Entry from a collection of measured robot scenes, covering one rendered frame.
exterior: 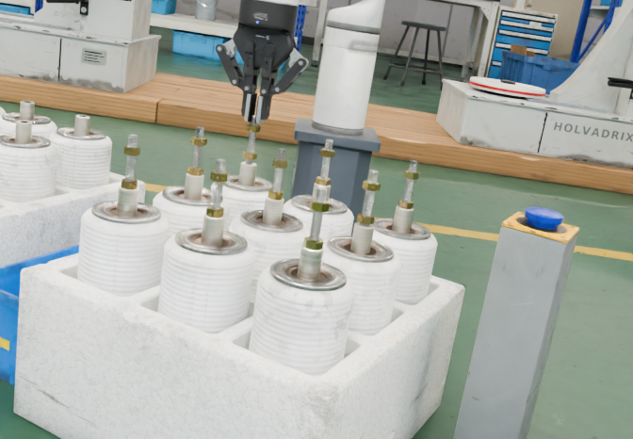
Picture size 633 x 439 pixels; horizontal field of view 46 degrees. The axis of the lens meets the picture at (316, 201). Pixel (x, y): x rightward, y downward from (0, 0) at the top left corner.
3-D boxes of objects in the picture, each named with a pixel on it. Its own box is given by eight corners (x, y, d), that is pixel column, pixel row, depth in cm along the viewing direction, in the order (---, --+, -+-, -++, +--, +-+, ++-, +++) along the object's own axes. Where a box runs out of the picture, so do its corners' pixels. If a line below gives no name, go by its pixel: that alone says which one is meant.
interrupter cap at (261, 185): (237, 195, 99) (237, 190, 98) (208, 180, 104) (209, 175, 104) (284, 192, 103) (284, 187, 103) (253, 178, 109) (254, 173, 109)
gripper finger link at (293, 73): (300, 56, 96) (267, 85, 98) (309, 67, 96) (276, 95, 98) (306, 56, 99) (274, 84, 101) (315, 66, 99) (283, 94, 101)
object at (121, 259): (154, 382, 84) (170, 231, 80) (66, 378, 82) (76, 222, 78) (155, 342, 93) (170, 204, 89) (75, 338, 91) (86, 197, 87)
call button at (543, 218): (527, 220, 83) (530, 203, 83) (562, 231, 81) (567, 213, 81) (517, 227, 80) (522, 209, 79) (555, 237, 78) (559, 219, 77)
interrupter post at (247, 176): (243, 188, 102) (246, 166, 101) (234, 184, 104) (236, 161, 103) (257, 188, 104) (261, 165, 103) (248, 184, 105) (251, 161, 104)
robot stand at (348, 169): (274, 268, 145) (296, 117, 137) (348, 279, 145) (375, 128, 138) (269, 298, 131) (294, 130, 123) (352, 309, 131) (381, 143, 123)
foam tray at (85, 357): (213, 316, 120) (227, 209, 115) (440, 406, 103) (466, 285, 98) (11, 413, 86) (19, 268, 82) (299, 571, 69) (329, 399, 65)
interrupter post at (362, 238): (347, 248, 84) (351, 219, 83) (367, 250, 85) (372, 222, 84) (351, 255, 82) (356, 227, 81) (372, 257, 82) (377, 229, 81)
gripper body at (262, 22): (229, -10, 94) (220, 64, 97) (292, -1, 93) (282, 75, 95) (250, -8, 101) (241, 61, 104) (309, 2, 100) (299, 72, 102)
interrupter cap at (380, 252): (321, 238, 86) (322, 233, 86) (384, 244, 87) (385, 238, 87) (332, 261, 79) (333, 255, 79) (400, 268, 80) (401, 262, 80)
